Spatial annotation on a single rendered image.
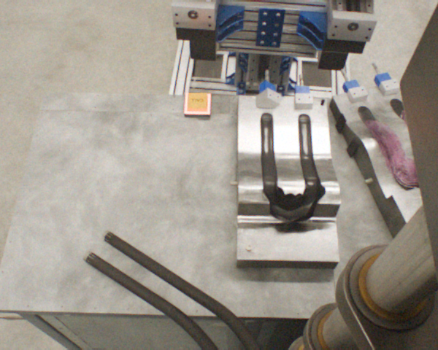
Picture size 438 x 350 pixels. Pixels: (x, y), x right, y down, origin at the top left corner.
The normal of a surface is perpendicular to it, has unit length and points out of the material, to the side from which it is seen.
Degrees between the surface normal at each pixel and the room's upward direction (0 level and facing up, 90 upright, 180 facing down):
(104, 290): 0
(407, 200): 0
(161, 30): 0
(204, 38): 90
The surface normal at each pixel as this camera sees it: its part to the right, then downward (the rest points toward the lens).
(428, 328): 0.00, -0.50
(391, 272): -0.92, 0.34
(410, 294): -0.31, 0.83
